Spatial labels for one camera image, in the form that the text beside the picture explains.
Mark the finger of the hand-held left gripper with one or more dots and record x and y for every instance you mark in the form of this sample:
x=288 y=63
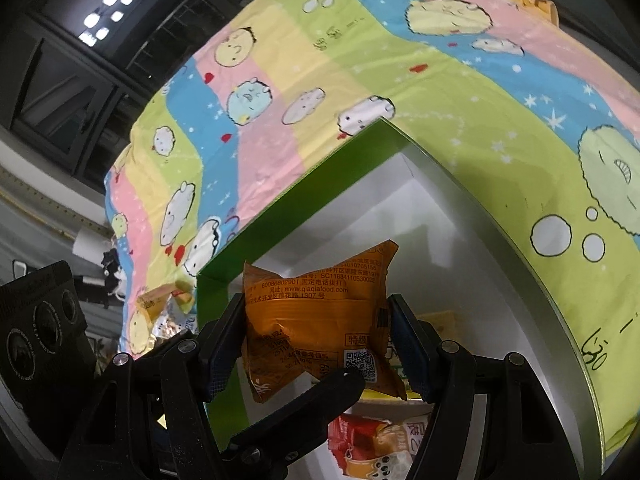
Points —
x=310 y=410

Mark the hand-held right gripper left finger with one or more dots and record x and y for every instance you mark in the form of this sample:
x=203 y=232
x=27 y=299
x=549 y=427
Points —
x=220 y=355

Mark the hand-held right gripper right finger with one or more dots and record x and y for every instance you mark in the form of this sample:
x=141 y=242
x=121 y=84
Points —
x=407 y=355

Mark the red snack packet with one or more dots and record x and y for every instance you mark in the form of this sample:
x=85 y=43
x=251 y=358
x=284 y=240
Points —
x=360 y=435

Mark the light orange cracker packet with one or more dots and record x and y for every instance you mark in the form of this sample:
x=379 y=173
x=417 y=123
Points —
x=160 y=297

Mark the dark orange snack packet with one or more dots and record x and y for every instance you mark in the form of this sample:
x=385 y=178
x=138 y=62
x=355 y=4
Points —
x=320 y=320

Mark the green cardboard box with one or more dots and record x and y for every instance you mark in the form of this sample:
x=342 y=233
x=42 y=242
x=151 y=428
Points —
x=350 y=210

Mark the white blue peanut packet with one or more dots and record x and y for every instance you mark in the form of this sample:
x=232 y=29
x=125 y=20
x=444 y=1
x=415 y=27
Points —
x=170 y=327

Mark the pale yellow triangular packet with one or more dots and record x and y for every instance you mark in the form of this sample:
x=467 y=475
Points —
x=140 y=330

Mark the dark clothes pile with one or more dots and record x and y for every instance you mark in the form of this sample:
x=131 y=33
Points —
x=112 y=272

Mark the white board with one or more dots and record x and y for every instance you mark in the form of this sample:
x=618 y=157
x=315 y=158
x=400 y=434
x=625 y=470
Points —
x=90 y=242

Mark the striped cartoon printed blanket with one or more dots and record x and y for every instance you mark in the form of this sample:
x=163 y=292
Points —
x=400 y=60

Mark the yellow container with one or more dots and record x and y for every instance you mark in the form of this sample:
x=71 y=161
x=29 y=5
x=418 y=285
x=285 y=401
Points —
x=535 y=7

